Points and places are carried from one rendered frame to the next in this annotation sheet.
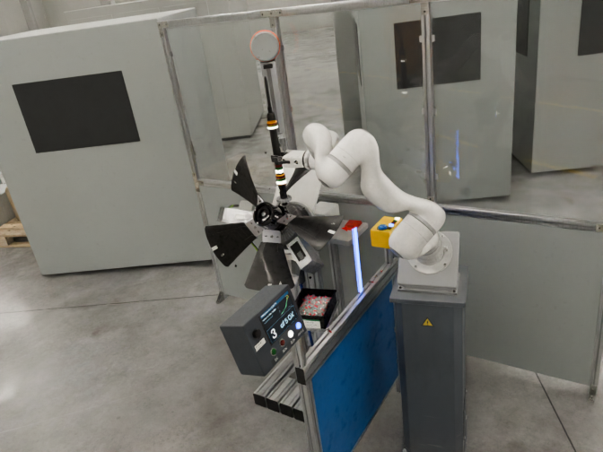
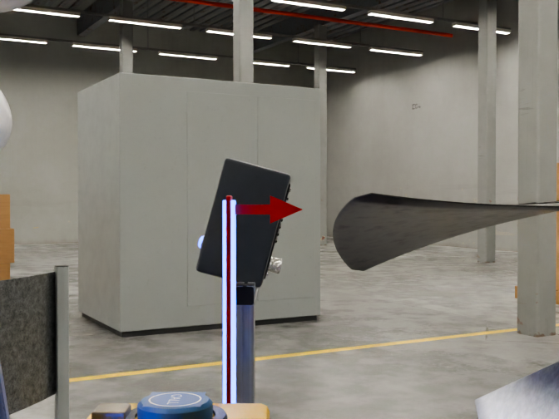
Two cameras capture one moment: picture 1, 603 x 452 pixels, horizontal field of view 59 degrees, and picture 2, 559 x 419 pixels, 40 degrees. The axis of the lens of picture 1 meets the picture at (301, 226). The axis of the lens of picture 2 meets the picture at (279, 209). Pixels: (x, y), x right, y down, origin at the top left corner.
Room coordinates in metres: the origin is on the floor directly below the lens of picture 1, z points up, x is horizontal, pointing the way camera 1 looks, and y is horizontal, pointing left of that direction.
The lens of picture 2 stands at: (2.62, -0.57, 1.19)
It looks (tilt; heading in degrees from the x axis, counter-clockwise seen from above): 1 degrees down; 145
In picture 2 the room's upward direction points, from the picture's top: straight up
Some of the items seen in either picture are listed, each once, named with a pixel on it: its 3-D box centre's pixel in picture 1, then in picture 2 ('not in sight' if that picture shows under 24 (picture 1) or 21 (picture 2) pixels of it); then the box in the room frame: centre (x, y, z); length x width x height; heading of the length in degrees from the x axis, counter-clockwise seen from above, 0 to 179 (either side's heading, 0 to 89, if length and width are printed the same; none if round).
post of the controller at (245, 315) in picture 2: (298, 343); (244, 347); (1.62, 0.08, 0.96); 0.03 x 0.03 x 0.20; 54
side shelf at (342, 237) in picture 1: (331, 230); not in sight; (2.78, -0.17, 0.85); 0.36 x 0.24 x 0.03; 54
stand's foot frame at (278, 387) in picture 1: (314, 375); not in sight; (2.51, 0.05, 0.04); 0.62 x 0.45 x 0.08; 144
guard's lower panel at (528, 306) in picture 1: (367, 270); not in sight; (2.85, -0.36, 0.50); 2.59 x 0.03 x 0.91; 54
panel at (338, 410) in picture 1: (361, 377); not in sight; (1.97, -0.17, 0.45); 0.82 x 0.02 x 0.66; 144
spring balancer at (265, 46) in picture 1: (265, 46); not in sight; (2.98, 0.05, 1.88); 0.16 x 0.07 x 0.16; 89
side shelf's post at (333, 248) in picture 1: (338, 292); not in sight; (2.78, -0.17, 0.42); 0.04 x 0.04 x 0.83; 54
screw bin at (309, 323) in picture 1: (313, 308); not in sight; (2.01, 0.00, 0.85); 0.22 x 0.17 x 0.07; 159
